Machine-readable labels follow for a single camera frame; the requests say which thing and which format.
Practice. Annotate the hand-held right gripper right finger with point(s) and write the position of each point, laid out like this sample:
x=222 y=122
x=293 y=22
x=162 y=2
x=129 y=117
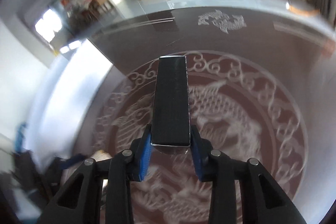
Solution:
x=198 y=163

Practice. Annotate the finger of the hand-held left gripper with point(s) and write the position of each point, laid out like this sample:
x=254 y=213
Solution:
x=73 y=160

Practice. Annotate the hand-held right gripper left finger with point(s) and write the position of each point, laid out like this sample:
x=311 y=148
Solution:
x=145 y=161

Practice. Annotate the black rectangular box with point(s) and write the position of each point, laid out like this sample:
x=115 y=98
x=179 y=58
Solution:
x=170 y=108

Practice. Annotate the large white box cardboard bottom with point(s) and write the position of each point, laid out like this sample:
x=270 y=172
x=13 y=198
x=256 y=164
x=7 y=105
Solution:
x=68 y=95

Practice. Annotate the blue cloth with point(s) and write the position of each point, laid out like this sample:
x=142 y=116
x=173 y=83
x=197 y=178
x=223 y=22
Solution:
x=21 y=137

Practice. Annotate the dining table with chairs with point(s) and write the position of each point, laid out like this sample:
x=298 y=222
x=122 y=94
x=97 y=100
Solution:
x=78 y=18

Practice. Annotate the wooden sideboard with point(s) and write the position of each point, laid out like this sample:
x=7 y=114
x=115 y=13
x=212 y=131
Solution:
x=103 y=2

